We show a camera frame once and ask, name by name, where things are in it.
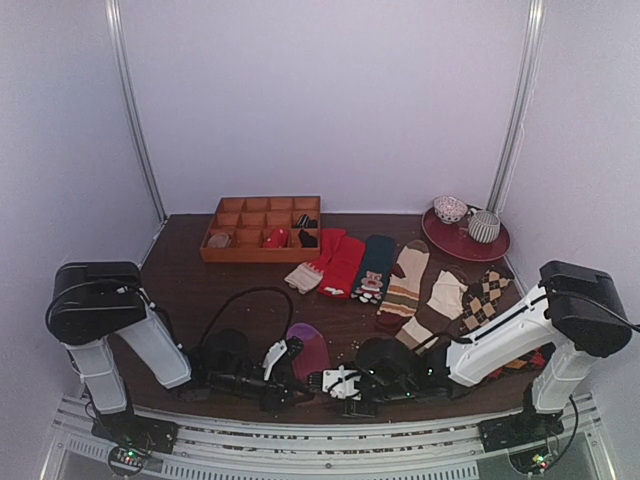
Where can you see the cream red-trim sock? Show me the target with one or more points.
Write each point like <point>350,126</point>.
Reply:
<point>304,278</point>

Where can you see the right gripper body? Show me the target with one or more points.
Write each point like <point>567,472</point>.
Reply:
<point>355,405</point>

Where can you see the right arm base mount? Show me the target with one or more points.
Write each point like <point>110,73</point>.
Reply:
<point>518,429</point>

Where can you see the patterned white red bowl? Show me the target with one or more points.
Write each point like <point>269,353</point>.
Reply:
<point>449,209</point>

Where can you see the cream brown short sock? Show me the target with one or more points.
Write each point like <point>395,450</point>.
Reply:
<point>447,295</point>

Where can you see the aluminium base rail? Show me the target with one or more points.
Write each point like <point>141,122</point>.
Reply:
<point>212,448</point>

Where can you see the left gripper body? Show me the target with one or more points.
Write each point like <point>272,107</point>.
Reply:
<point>223,382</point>

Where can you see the red long sock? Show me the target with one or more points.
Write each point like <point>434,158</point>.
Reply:
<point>345,257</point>

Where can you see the red rolled sock in tray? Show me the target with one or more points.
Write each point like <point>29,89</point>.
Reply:
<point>277,239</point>

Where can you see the right aluminium frame post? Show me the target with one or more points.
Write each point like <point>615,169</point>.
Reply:
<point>522,97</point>

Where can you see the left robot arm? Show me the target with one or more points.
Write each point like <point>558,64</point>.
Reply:
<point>93,301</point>

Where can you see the red round tray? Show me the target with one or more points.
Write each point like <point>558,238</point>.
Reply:
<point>454,240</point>

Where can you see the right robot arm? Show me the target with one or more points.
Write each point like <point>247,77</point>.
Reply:
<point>575,309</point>

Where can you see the left aluminium frame post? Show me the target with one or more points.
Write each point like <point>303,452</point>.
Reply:
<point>117,35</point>

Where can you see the black striped sock in tray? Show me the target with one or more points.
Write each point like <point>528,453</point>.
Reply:
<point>306,222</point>

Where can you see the green reindeer sock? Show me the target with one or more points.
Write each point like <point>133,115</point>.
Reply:
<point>372,280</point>

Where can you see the argyle black orange sock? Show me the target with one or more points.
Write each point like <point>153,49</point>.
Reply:
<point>534,360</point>

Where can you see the beige sock in tray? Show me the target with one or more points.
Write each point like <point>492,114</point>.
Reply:
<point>219,240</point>

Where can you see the wooden divided organizer tray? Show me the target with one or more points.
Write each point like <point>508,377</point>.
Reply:
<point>249,220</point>

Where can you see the argyle beige brown sock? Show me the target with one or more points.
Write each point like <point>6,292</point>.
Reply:
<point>481,299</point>

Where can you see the cream striped sock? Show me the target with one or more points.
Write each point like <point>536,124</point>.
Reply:
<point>402,297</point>

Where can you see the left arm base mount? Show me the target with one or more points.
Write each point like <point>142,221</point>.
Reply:
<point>137,432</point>

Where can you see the striped grey cup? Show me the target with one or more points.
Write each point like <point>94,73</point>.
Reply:
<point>483,226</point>

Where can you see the magenta purple ribbed sock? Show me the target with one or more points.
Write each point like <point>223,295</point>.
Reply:
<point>314,356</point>

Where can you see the aluminium frame post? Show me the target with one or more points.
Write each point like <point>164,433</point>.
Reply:
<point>117,35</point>
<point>522,97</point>

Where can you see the black rolled sock in tray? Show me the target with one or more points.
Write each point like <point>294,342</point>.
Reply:
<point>307,240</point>

